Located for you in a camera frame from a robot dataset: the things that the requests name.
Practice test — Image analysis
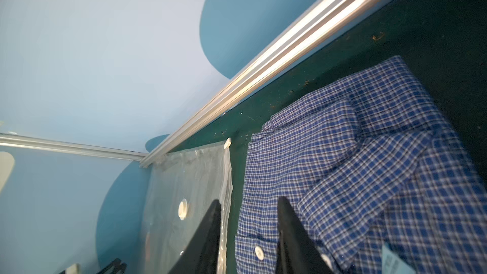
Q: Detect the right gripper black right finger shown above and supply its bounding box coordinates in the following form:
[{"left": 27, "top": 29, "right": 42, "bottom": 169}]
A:
[{"left": 275, "top": 197, "right": 332, "bottom": 273}]

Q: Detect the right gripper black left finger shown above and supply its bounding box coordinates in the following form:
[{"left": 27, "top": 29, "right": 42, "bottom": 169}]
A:
[{"left": 169, "top": 199, "right": 221, "bottom": 274}]

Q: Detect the clear plastic vacuum bag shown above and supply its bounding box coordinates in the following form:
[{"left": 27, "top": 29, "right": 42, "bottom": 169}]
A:
[{"left": 137, "top": 139, "right": 233, "bottom": 273}]

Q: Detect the blue checked shirt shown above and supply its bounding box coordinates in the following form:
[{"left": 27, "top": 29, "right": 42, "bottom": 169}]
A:
[{"left": 235, "top": 56, "right": 486, "bottom": 273}]

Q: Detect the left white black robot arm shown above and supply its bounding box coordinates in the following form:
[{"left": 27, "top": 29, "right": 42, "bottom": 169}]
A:
[{"left": 59, "top": 258, "right": 128, "bottom": 274}]

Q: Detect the white vacuum bag valve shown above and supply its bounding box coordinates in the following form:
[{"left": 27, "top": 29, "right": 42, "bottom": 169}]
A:
[{"left": 178, "top": 199, "right": 188, "bottom": 221}]

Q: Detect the white bag zipper slider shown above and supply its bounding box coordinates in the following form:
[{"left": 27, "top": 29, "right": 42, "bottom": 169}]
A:
[{"left": 224, "top": 138, "right": 232, "bottom": 150}]

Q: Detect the left aluminium frame post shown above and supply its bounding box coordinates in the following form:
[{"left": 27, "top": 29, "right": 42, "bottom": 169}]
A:
[{"left": 1, "top": 133, "right": 148, "bottom": 162}]

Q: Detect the horizontal aluminium frame rail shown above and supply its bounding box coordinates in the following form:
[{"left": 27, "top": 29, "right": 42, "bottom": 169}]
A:
[{"left": 140, "top": 0, "right": 382, "bottom": 167}]

